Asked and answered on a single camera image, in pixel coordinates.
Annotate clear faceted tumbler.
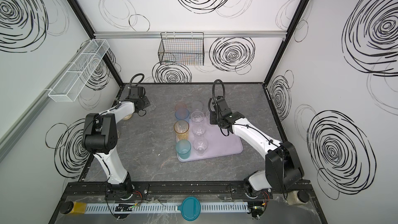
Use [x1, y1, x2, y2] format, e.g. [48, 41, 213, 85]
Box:
[190, 111, 205, 124]
[146, 99, 156, 111]
[193, 137, 208, 155]
[191, 123, 207, 136]

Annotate frosted dimpled glass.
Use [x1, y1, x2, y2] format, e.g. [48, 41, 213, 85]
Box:
[191, 101, 203, 112]

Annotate tall blue textured glass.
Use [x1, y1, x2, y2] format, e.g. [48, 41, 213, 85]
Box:
[175, 107, 190, 122]

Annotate tall yellow plastic glass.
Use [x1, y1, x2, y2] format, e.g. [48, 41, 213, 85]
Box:
[174, 120, 189, 141]

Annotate teal dimpled plastic glass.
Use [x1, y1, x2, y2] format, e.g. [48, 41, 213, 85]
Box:
[176, 140, 191, 160]

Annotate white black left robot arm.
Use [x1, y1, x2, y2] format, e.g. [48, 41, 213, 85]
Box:
[82, 86, 150, 198]

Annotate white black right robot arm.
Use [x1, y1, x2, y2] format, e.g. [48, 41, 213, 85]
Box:
[208, 96, 305, 197]

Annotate lilac plastic tray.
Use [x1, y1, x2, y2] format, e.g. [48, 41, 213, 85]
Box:
[177, 121, 243, 162]

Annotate oat jar with beige lid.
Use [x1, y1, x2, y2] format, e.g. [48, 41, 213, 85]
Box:
[123, 114, 133, 120]

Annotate small pink plastic glass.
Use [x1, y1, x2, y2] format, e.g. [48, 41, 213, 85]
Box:
[175, 102, 187, 111]

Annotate teal round lid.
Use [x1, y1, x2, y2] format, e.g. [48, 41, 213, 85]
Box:
[178, 197, 202, 222]

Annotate grain jar with black lid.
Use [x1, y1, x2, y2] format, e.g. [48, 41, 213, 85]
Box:
[287, 190, 310, 205]

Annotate yellow jar with black lid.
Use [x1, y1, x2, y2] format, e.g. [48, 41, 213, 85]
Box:
[60, 201, 87, 215]

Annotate black corrugated right gripper cable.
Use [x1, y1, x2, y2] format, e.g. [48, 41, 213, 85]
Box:
[207, 79, 226, 113]

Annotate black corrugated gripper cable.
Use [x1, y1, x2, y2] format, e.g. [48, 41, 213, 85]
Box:
[207, 79, 226, 113]
[129, 73, 145, 89]

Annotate black corrugated left gripper cable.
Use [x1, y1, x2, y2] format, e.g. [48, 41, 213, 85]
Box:
[129, 73, 145, 89]

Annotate white mesh wall shelf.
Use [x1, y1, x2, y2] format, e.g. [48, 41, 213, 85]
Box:
[48, 39, 109, 103]

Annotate black wire wall basket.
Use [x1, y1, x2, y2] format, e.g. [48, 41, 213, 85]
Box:
[158, 37, 205, 66]

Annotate aluminium wall rail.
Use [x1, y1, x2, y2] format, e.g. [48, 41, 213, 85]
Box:
[94, 30, 287, 39]

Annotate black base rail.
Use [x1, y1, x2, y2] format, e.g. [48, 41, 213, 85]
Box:
[63, 179, 312, 200]

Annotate white slotted cable duct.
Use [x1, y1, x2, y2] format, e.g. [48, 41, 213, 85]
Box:
[84, 202, 249, 215]

